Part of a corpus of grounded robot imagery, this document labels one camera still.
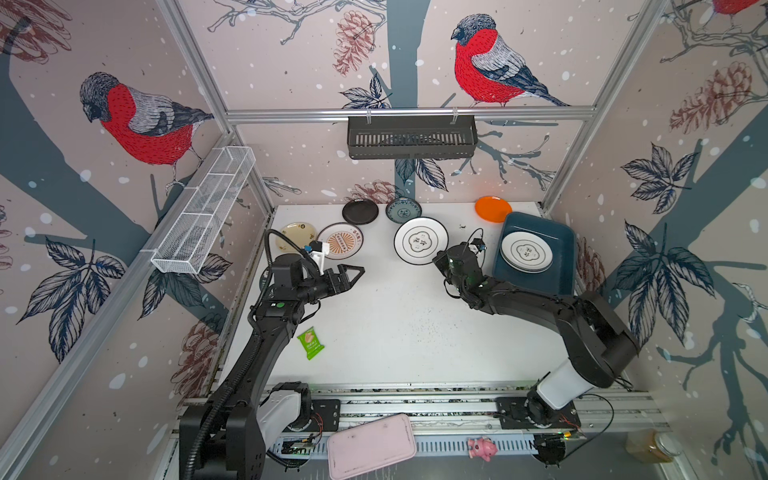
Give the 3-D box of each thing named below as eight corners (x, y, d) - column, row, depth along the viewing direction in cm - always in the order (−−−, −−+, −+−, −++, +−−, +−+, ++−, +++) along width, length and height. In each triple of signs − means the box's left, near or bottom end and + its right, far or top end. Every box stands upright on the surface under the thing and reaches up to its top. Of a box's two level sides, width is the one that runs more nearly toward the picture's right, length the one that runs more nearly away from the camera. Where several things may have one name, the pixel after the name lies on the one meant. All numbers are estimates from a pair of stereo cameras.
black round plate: (341, 224, 119) (341, 219, 117) (345, 203, 127) (344, 198, 125) (377, 224, 119) (377, 219, 117) (378, 203, 127) (378, 198, 125)
